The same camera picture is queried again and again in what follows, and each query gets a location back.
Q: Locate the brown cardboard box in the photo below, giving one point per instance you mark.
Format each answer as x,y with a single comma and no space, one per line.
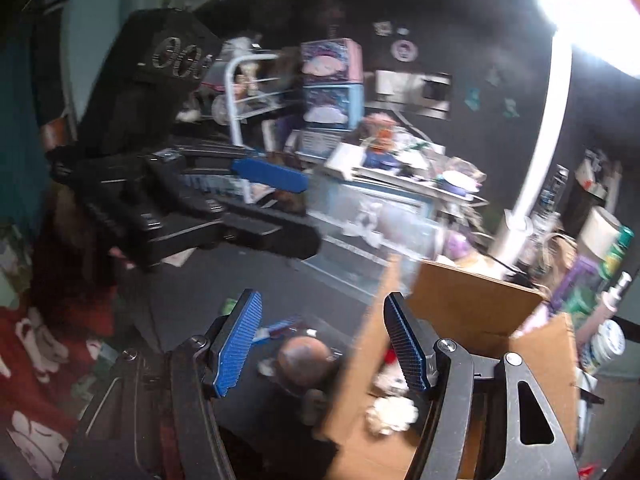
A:
465,305

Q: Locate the red printed blanket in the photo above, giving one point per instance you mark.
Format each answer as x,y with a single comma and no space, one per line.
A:
35,360

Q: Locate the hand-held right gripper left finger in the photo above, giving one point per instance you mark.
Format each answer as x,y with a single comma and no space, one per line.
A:
239,342

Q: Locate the green spray can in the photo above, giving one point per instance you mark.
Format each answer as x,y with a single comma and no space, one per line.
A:
616,252

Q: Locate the round wall sticker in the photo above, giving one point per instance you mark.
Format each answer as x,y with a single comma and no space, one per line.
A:
403,50

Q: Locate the clear plastic storage bin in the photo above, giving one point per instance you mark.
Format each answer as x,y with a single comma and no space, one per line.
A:
370,220

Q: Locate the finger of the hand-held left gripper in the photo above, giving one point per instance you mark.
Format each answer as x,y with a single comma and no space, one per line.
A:
270,237
270,172

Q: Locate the brown round object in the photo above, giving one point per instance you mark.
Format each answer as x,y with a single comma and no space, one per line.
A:
302,357

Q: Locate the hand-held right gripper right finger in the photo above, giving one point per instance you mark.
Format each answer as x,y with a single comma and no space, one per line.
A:
406,345

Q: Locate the white round jar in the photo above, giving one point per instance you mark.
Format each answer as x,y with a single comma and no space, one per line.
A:
607,345

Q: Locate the white wall plate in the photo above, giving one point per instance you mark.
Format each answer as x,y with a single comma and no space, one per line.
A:
412,91

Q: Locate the pink and blue printed box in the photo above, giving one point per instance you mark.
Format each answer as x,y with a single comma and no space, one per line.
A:
332,62

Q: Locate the white pump bottle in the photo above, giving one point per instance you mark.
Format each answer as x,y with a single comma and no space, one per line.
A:
614,296

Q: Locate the white paper roll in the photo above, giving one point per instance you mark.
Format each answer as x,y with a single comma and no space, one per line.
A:
599,232

